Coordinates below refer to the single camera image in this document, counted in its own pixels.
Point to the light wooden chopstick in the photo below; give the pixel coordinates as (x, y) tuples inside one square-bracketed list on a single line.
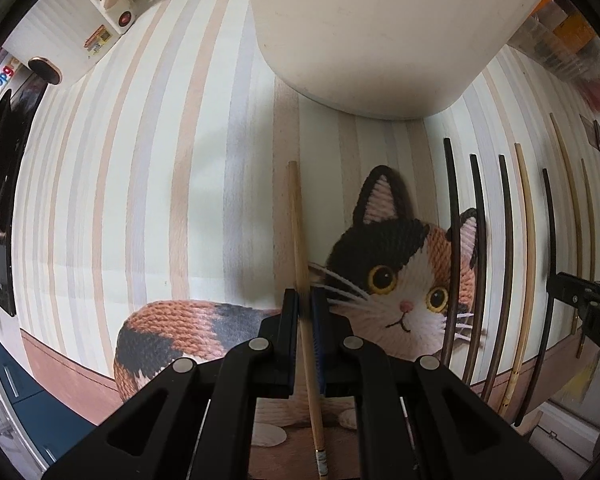
[(296, 240)]

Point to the brown card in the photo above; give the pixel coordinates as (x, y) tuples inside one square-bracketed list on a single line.
[(599, 135)]

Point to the dark chopstick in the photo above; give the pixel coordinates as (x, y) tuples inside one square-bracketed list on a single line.
[(510, 260), (552, 230), (482, 240), (455, 210)]

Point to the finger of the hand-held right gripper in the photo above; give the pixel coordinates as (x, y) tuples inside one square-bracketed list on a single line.
[(575, 287)]

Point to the dark oval knob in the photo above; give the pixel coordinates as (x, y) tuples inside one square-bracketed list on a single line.
[(45, 71)]

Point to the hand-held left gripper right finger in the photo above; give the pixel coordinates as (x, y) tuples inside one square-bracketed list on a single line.
[(320, 332)]

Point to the cream chopstick holder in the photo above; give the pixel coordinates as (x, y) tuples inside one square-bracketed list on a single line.
[(380, 35)]

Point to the wooden chopstick with banded end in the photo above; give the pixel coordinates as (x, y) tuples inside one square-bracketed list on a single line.
[(534, 270)]

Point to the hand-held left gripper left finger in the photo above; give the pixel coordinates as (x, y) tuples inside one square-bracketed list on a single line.
[(292, 320)]

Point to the blue cabinet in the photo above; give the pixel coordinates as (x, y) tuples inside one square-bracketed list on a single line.
[(30, 410)]

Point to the clear storage box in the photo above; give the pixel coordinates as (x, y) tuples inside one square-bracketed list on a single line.
[(560, 35)]

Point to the thin brown wooden chopstick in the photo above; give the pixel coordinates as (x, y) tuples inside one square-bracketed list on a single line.
[(575, 210), (591, 220)]

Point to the striped cat print table mat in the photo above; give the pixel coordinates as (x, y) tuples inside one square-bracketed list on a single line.
[(155, 185)]

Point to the black pan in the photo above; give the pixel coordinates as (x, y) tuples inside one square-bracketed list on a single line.
[(2, 170)]

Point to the white cabinet front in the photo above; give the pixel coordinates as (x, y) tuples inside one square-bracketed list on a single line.
[(570, 410)]

